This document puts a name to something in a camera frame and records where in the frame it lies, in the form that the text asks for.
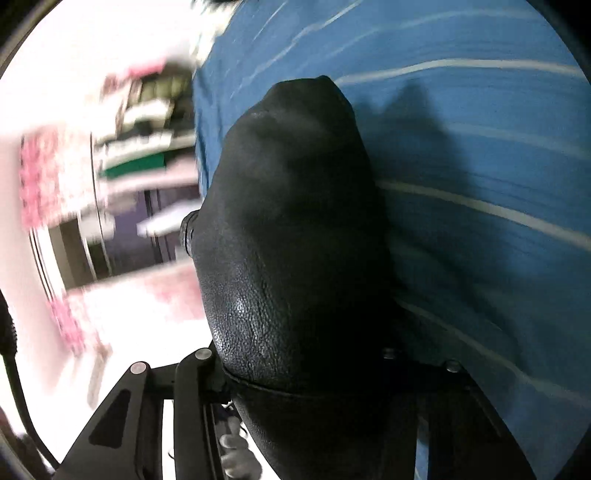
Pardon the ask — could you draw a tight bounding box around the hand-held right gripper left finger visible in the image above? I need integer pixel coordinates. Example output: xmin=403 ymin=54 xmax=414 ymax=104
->
xmin=58 ymin=348 xmax=234 ymax=480

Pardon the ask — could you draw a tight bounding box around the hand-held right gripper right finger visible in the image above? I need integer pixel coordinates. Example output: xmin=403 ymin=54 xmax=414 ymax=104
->
xmin=382 ymin=348 xmax=537 ymax=480

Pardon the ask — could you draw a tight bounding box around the black leather jacket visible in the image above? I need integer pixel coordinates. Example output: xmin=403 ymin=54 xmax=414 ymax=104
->
xmin=179 ymin=75 xmax=432 ymax=480

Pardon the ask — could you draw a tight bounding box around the pile of clothes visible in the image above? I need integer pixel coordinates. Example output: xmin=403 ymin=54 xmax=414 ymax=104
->
xmin=95 ymin=60 xmax=199 ymax=185

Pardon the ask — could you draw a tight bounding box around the pink patterned cloth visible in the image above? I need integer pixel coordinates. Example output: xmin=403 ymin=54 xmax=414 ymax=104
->
xmin=18 ymin=129 xmax=93 ymax=232

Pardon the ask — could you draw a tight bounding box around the blue striped bed sheet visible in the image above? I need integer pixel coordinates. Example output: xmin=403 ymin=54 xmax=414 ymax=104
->
xmin=191 ymin=0 xmax=591 ymax=480

